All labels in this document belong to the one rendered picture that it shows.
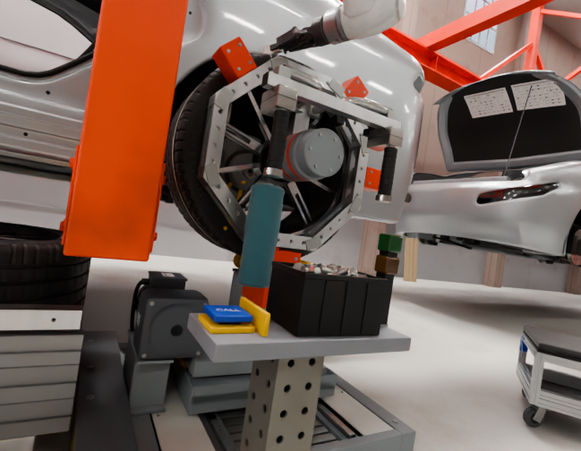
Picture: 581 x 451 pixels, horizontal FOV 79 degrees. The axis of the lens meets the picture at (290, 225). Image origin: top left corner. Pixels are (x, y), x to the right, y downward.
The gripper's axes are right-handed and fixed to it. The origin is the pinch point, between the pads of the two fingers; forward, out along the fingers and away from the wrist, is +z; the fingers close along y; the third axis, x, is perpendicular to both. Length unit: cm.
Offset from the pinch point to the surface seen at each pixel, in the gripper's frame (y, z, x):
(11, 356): -74, 18, -73
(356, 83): 16.2, -20.5, -12.2
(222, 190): -28, 0, -43
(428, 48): 410, 55, 116
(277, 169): -33, -23, -39
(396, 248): -18, -43, -59
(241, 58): -19.7, -3.9, -8.2
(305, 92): -20.9, -24.2, -21.4
